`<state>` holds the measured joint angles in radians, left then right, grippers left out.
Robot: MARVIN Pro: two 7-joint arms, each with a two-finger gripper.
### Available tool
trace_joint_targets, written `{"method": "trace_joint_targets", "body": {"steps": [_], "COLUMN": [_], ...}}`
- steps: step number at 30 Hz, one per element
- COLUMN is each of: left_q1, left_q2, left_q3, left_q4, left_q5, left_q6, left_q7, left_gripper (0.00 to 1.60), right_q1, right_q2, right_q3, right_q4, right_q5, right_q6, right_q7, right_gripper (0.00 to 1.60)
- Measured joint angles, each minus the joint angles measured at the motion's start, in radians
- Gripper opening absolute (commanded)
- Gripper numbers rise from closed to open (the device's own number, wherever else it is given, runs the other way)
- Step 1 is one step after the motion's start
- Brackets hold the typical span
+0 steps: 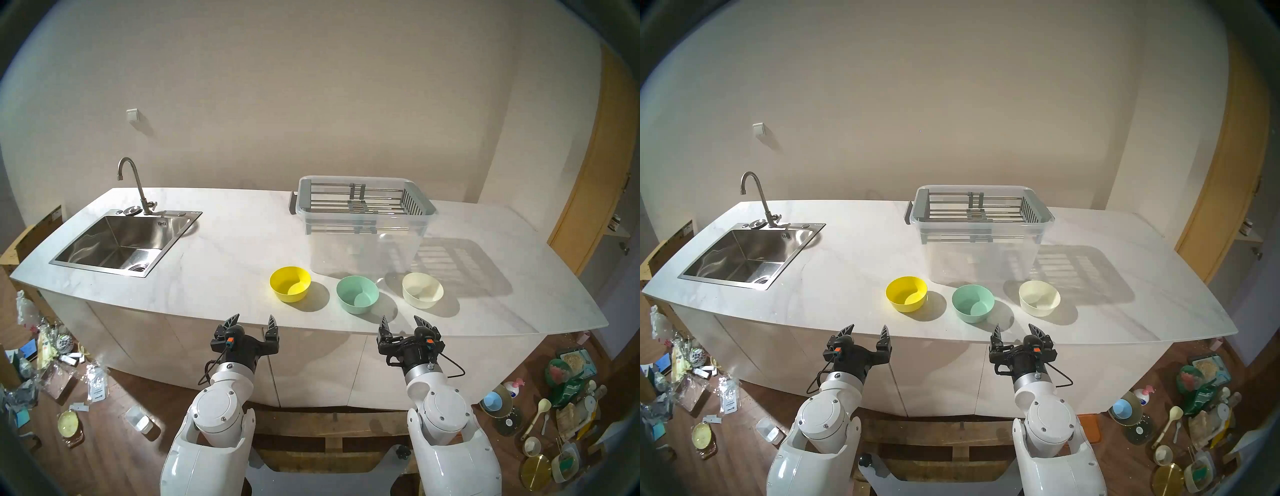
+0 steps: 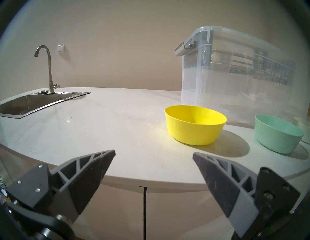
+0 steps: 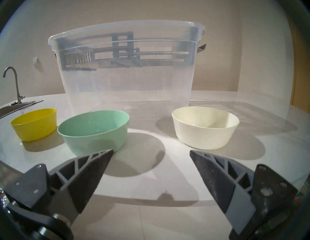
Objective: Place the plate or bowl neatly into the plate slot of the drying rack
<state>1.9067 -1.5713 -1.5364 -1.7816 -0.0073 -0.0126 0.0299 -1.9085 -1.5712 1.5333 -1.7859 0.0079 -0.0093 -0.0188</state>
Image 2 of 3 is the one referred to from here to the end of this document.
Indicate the clear plastic storage box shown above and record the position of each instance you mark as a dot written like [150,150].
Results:
[218,96]

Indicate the white wall switch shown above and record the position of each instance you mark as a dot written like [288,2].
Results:
[61,48]

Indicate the grey dish drying rack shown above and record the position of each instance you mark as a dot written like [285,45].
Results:
[244,63]

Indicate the white counter cabinet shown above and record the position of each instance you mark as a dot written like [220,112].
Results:
[169,213]

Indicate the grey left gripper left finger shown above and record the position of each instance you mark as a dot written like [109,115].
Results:
[82,183]

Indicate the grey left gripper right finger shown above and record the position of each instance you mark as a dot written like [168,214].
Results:
[222,186]

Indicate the mint green plastic bowl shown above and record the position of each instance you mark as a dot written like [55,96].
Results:
[276,138]

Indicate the stainless steel sink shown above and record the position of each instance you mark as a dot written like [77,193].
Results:
[36,101]

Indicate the yellow plastic bowl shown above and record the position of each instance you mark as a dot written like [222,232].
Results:
[193,133]

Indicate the steel gooseneck faucet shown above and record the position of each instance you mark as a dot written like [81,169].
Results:
[50,72]

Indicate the cream white plastic bowl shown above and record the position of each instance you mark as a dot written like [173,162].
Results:
[305,133]

